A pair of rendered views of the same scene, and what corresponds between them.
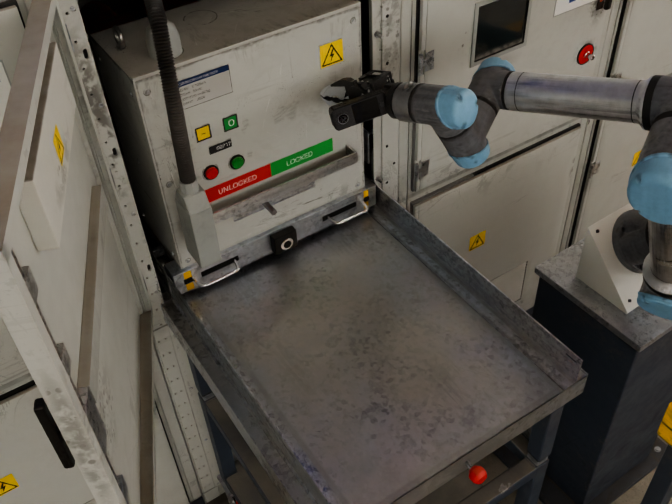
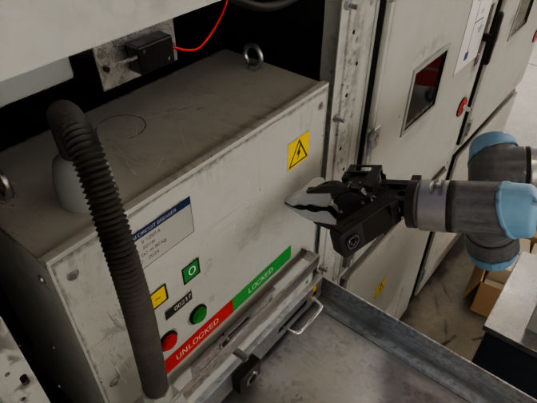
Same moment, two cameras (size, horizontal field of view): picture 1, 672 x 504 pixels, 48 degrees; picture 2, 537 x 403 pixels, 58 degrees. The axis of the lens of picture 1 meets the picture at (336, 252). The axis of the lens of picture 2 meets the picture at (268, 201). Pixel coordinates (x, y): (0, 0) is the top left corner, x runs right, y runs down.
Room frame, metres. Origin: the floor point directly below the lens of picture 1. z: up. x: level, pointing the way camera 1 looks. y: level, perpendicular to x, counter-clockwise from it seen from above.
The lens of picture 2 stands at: (0.82, 0.25, 1.74)
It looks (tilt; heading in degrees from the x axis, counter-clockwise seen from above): 40 degrees down; 340
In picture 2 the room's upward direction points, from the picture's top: straight up
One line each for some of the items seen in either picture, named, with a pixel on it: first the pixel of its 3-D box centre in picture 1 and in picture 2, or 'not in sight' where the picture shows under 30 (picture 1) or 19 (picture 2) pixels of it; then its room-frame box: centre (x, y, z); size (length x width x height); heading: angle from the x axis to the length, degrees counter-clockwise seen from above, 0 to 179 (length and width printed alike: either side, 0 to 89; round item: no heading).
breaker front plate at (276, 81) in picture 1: (268, 146); (232, 281); (1.32, 0.13, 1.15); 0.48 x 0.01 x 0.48; 121
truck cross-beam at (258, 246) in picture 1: (276, 232); (232, 363); (1.33, 0.14, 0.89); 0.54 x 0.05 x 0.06; 121
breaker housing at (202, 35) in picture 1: (213, 93); (128, 211); (1.54, 0.26, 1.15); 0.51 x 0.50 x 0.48; 31
